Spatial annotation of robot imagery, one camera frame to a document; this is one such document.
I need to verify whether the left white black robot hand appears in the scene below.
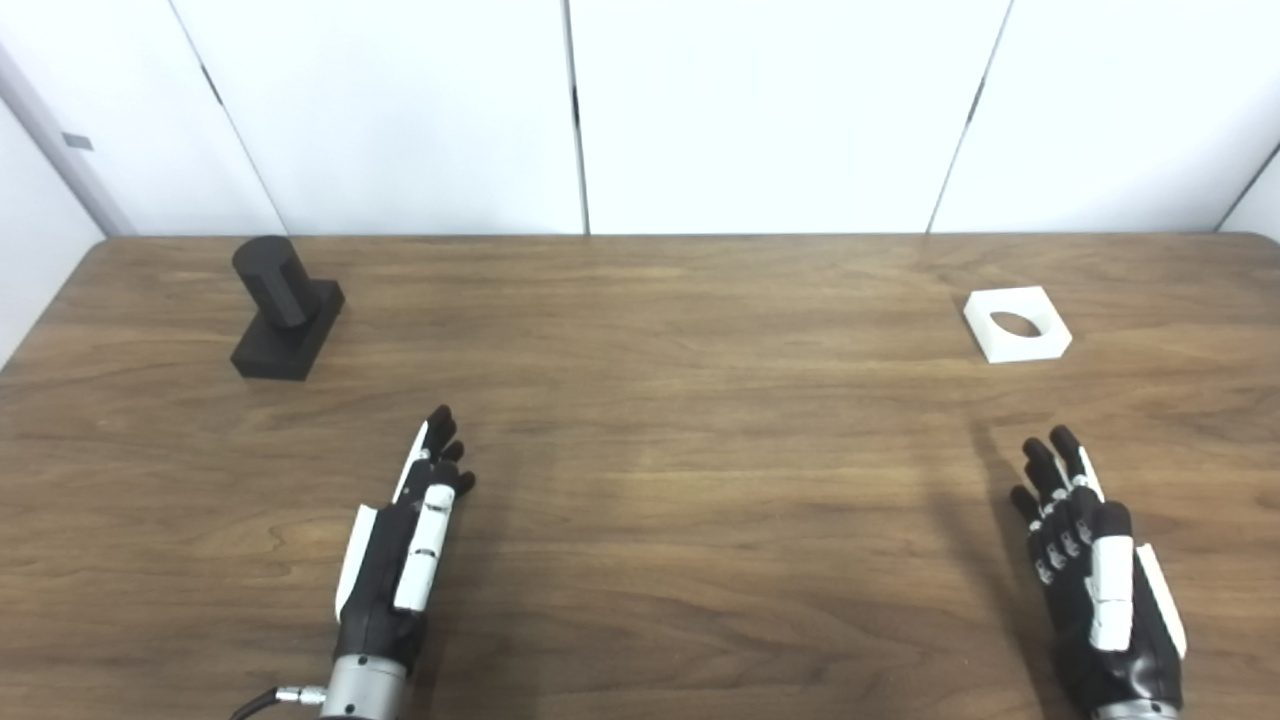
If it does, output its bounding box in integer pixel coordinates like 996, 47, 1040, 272
335, 405, 476, 673

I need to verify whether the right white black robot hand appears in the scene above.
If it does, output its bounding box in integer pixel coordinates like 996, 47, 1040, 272
1010, 425, 1188, 713

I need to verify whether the black peg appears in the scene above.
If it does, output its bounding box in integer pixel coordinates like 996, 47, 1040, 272
231, 236, 346, 381

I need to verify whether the white square piece with hole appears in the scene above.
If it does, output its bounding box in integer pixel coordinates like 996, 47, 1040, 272
963, 286, 1073, 364

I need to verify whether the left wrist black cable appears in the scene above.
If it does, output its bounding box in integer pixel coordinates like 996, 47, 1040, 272
230, 685, 327, 720

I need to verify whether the grey wall corner post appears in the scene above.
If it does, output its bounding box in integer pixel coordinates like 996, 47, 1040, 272
0, 40, 136, 237

